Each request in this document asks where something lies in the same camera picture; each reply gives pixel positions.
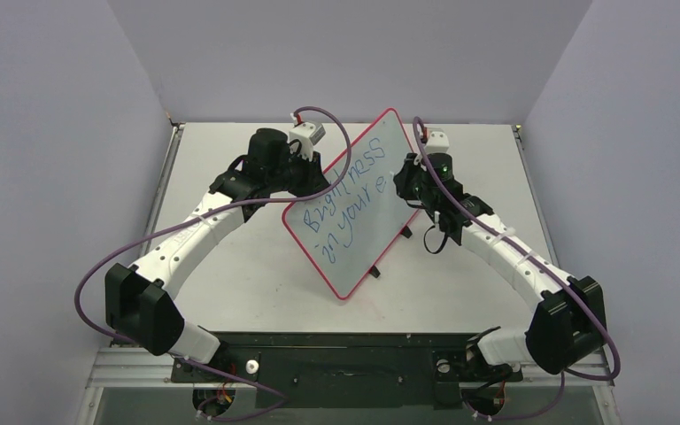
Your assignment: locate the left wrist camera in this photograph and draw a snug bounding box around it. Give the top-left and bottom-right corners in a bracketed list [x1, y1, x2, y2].
[288, 121, 326, 158]

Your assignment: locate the pink framed whiteboard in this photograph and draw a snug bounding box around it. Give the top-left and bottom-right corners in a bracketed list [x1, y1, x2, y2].
[282, 108, 417, 300]

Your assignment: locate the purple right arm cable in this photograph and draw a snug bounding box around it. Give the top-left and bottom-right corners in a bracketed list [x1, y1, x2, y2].
[413, 116, 622, 423]

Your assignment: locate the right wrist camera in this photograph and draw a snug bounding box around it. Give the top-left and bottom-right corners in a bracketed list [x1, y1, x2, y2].
[421, 127, 450, 155]

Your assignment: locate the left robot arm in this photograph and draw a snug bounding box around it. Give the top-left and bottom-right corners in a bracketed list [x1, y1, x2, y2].
[104, 122, 329, 381]

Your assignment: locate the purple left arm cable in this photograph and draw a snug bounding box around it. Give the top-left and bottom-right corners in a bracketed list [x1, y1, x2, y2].
[73, 105, 353, 423]

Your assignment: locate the black clip far along edge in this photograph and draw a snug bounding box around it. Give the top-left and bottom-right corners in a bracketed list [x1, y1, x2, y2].
[400, 226, 413, 239]

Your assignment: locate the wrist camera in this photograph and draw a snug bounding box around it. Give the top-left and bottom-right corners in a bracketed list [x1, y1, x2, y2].
[421, 127, 450, 155]
[288, 121, 326, 158]

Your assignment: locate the black table front rail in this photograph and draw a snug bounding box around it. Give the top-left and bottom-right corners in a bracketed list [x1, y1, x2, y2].
[164, 332, 526, 415]

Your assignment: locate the aluminium frame rail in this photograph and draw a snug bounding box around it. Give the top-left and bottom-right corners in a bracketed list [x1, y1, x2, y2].
[87, 347, 174, 389]

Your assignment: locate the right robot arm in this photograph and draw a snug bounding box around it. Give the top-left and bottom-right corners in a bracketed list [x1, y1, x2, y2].
[393, 153, 607, 378]

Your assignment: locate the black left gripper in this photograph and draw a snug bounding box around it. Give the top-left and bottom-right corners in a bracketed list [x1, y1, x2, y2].
[267, 146, 328, 200]

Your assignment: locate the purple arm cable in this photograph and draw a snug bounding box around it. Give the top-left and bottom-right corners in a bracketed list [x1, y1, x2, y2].
[73, 105, 353, 423]
[413, 116, 622, 423]

